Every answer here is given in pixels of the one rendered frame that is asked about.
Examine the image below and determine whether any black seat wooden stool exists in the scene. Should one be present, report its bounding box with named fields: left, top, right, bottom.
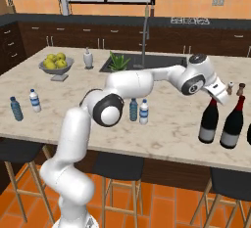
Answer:
left=90, top=152, right=145, bottom=228
left=0, top=137, right=56, bottom=225
left=190, top=167, right=251, bottom=228

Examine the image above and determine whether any white soap dispenser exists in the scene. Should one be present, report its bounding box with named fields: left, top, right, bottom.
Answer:
left=83, top=46, right=95, bottom=70

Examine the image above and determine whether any dark sink basin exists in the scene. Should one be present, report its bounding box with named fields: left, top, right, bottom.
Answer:
left=99, top=52, right=189, bottom=74

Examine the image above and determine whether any grey pedestal fruit bowl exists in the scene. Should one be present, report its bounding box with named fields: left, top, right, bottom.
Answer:
left=38, top=57, right=75, bottom=82

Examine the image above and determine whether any white-topped salt shaker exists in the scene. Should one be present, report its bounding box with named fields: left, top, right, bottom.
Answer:
left=226, top=81, right=235, bottom=96

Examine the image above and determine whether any white grey countertop appliance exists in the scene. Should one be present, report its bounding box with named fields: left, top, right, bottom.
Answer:
left=58, top=0, right=73, bottom=18

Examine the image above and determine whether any white plastic bottle blue label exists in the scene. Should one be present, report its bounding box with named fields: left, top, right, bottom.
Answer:
left=138, top=99, right=150, bottom=125
left=28, top=88, right=42, bottom=114

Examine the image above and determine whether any blue plastic water bottle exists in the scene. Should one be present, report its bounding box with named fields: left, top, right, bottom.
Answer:
left=9, top=96, right=25, bottom=122
left=128, top=98, right=139, bottom=122

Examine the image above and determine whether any dark brown drawer cabinet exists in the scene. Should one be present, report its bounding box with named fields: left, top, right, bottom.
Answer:
left=0, top=20, right=27, bottom=76

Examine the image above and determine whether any hob with white rings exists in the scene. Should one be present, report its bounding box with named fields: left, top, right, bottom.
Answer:
left=170, top=16, right=211, bottom=26

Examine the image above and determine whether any green potted plant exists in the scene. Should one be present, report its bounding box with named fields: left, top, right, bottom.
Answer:
left=108, top=51, right=132, bottom=72

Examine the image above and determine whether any dark-topped pepper shaker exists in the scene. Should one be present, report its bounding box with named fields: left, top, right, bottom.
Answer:
left=235, top=82, right=246, bottom=97

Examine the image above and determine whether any dark wine bottle red cap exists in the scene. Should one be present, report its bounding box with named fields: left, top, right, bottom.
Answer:
left=197, top=97, right=221, bottom=145
left=219, top=94, right=246, bottom=150

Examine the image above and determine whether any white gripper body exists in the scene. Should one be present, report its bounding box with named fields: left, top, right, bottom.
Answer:
left=205, top=78, right=230, bottom=107

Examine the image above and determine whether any dark brown base cupboard run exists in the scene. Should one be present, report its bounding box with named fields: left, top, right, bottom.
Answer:
left=18, top=13, right=251, bottom=59

